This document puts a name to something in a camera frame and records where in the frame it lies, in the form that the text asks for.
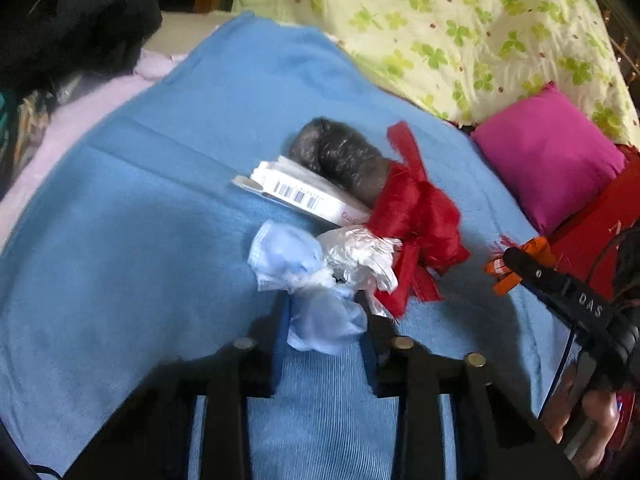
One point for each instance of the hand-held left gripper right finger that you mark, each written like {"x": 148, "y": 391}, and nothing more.
{"x": 369, "y": 365}

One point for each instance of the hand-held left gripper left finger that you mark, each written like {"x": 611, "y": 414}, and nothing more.
{"x": 279, "y": 355}

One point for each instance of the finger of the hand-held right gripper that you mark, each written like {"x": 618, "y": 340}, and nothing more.
{"x": 535, "y": 272}

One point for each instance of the orange wrapper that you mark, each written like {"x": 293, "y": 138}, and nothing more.
{"x": 530, "y": 252}

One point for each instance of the white blue plastic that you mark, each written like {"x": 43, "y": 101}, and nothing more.
{"x": 300, "y": 280}

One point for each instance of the white plastic wrap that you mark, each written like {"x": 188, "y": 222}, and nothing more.
{"x": 360, "y": 260}

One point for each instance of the red raffia ribbon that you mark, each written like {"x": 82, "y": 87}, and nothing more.
{"x": 415, "y": 210}

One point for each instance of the white cardboard box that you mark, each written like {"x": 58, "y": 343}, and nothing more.
{"x": 300, "y": 191}

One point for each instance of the grey plastic bag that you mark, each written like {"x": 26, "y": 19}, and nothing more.
{"x": 340, "y": 152}

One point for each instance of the person's right hand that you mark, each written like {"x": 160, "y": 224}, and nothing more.
{"x": 597, "y": 412}

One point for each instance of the red paper bag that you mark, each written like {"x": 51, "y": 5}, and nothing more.
{"x": 600, "y": 230}

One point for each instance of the pink pillow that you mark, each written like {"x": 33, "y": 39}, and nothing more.
{"x": 545, "y": 160}

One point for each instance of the blue blanket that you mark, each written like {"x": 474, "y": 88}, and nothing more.
{"x": 150, "y": 210}

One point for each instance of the green clover print quilt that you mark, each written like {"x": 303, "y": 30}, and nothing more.
{"x": 450, "y": 20}

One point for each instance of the pale pink sheet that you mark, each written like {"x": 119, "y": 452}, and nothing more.
{"x": 75, "y": 120}

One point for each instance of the colourful patterned cloth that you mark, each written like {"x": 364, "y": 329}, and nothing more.
{"x": 25, "y": 130}

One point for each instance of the black cloth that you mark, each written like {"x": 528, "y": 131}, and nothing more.
{"x": 75, "y": 20}

